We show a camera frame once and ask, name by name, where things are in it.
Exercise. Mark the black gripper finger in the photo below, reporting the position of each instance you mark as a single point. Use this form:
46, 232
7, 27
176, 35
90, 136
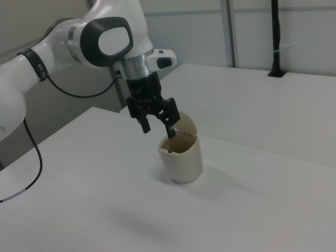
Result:
140, 115
168, 113

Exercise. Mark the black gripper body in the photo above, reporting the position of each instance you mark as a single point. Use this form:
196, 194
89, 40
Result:
144, 86

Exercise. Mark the beige trash can lid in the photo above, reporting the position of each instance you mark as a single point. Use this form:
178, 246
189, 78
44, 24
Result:
185, 123

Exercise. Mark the small white trash can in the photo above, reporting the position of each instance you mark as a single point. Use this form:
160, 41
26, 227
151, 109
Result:
183, 165

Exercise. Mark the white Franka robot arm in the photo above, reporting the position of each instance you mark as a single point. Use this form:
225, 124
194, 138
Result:
78, 34

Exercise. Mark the grey office partition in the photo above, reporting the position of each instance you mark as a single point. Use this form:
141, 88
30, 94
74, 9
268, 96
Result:
260, 34

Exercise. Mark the black pole with base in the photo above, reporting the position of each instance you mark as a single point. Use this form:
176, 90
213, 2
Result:
275, 39

